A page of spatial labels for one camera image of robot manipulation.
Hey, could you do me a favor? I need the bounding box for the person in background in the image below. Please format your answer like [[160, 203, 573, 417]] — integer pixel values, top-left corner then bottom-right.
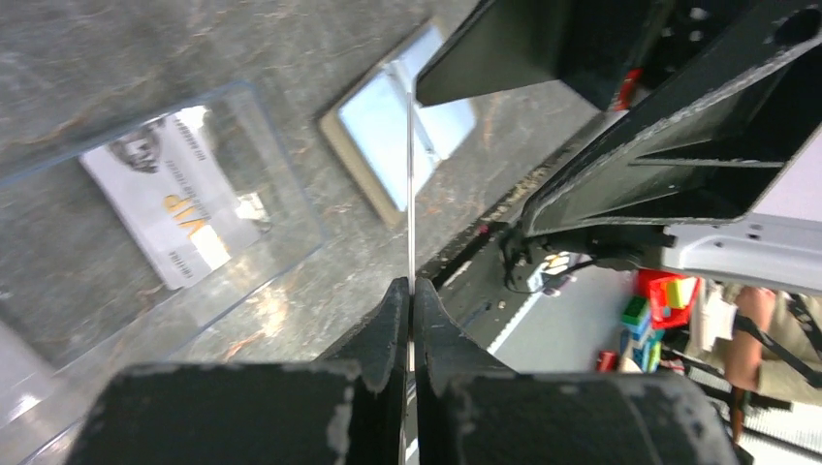
[[686, 282, 822, 412]]

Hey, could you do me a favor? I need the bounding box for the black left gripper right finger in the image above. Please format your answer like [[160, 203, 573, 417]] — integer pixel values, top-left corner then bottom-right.
[[412, 278, 737, 464]]

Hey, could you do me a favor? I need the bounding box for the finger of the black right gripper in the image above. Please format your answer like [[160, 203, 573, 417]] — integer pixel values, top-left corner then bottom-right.
[[415, 0, 649, 110], [521, 1, 821, 237]]

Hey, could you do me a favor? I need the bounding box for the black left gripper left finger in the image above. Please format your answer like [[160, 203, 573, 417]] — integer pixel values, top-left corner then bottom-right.
[[67, 278, 410, 464]]

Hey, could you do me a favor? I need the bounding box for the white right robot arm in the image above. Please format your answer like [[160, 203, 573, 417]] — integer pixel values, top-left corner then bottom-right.
[[416, 1, 821, 294]]

